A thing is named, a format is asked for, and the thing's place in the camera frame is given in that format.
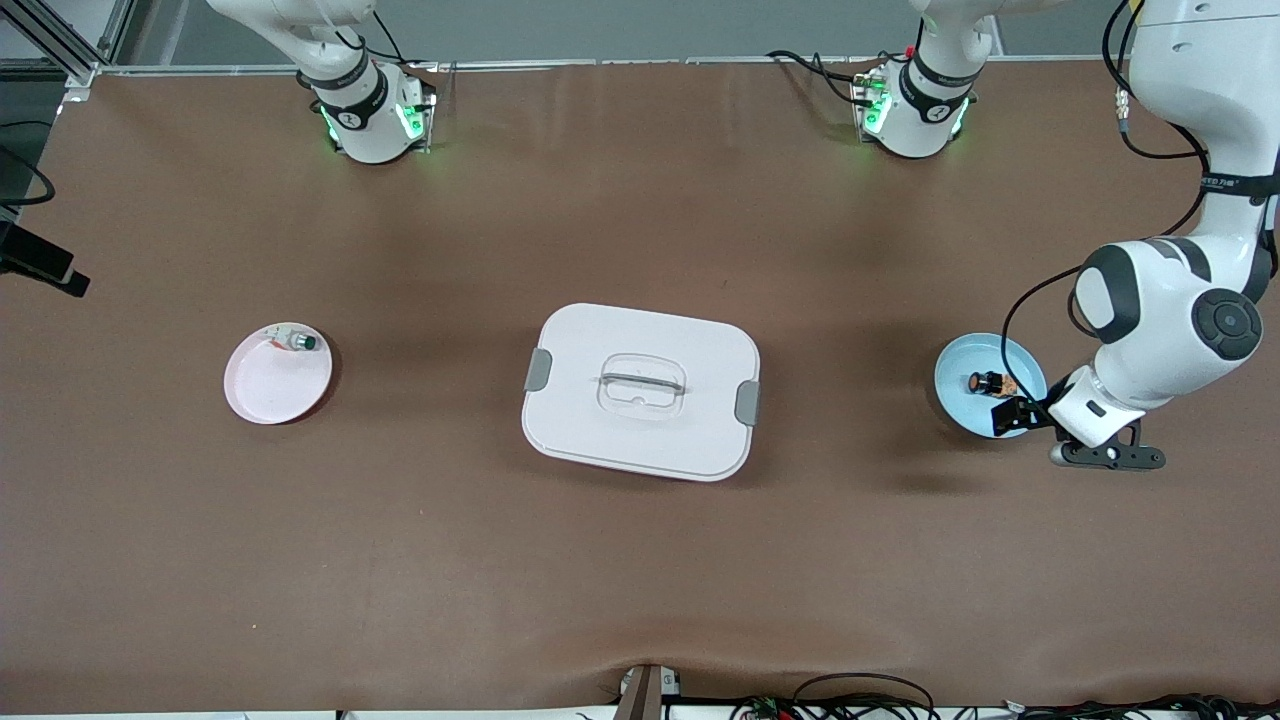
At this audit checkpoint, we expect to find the brown table mat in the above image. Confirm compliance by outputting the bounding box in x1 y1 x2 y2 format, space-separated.
0 58 1280 713

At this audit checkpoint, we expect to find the black left base cable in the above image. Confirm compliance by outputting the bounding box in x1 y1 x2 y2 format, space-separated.
767 48 883 107

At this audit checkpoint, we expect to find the aluminium frame profile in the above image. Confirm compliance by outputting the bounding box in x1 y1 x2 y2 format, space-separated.
0 0 136 87

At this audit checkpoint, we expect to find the pink round plate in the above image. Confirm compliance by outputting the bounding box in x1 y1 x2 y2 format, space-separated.
223 322 334 426

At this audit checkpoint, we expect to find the white lidded storage box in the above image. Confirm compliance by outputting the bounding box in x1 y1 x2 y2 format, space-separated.
521 303 762 483

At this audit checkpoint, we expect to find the black cable loop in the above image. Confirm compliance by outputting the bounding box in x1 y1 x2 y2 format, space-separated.
792 672 937 720

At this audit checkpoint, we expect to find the clear table edge rail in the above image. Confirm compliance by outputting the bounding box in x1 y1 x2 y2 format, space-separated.
95 57 1111 77

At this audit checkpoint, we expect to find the clear box lid handle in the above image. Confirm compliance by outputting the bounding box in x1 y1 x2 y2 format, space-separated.
597 354 688 420

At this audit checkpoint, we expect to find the black right base cable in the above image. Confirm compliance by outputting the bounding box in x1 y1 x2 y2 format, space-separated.
345 8 441 73

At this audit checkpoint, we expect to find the light blue round plate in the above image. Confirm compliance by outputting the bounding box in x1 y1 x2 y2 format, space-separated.
934 333 1049 440

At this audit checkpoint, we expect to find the black base cable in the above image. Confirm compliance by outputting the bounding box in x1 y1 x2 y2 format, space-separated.
767 48 883 107
345 8 441 73

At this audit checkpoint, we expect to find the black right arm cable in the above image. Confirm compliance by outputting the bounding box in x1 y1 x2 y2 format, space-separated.
0 145 57 207

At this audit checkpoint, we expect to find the tangled cable bundle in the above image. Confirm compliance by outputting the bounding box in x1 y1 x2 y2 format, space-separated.
730 692 1280 720

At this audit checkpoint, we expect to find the brown camera mount bracket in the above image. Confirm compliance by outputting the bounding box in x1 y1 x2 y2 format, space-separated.
614 664 683 720

